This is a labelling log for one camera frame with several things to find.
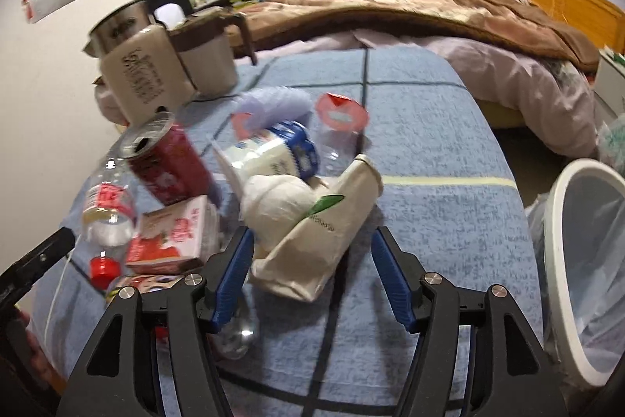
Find blue and white yogurt pack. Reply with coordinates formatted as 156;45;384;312
212;119;320;184

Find crumpled white tissue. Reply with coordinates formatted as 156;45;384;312
240;173;318;252

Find red drink carton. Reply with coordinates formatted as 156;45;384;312
124;195;218;274

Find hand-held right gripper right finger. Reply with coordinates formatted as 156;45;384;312
370;226;570;417

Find white cable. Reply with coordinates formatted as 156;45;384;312
44;246;79;349

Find white-rimmed bin with liner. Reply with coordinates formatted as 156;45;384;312
526;158;625;386

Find white paper bag green leaf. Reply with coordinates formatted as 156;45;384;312
251;153;384;303

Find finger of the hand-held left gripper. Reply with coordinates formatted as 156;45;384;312
0;226;76;301

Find red drink can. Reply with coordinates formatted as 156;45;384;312
120;112;216;207

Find small pink plastic lid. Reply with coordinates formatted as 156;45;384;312
230;111;267;139

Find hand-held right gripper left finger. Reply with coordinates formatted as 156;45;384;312
59;226;255;417

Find cream mug with brown band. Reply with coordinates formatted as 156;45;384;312
168;9;257;98

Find bed with brown blanket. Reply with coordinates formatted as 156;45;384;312
234;0;601;73

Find clear bottle with cartoon label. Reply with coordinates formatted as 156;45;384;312
105;273;257;360

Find clear cup with red lid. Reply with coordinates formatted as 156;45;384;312
315;92;369;176

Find clear bottle with red cap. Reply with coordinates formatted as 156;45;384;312
80;139;138;292

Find pink bed sheet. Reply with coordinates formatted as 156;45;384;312
352;31;599;159

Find cream and steel electric kettle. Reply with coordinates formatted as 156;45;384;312
83;0;196;125

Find white bedside cabinet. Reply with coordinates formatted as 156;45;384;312
593;46;625;118

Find green patterned plastic bag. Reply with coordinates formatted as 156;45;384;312
598;112;625;169

